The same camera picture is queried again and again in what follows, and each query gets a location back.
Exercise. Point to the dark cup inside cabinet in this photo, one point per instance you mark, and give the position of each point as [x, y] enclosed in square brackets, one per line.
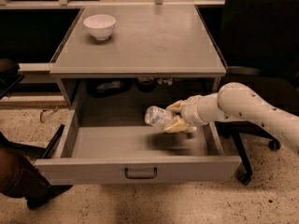
[146, 84]

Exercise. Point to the white ceramic bowl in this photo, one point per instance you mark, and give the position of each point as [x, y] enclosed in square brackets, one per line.
[100, 26]

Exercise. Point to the clear plastic water bottle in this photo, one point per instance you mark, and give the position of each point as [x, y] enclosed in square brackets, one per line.
[158, 117]

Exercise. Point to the black office chair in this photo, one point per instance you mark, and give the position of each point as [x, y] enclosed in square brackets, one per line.
[259, 41]

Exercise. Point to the black bag inside cabinet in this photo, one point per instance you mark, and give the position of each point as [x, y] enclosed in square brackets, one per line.
[99, 88]

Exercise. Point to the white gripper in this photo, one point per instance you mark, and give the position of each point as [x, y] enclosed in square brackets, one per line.
[191, 112]

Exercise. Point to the black drawer handle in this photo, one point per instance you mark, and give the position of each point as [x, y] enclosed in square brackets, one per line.
[140, 174]

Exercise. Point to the grey metal cabinet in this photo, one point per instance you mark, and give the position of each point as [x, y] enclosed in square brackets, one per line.
[148, 41]

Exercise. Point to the dark side table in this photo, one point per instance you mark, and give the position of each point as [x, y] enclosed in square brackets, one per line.
[9, 76]

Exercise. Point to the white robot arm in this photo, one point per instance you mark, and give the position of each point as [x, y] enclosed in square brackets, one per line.
[235, 102]

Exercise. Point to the open grey top drawer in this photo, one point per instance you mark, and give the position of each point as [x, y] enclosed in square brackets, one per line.
[103, 136]

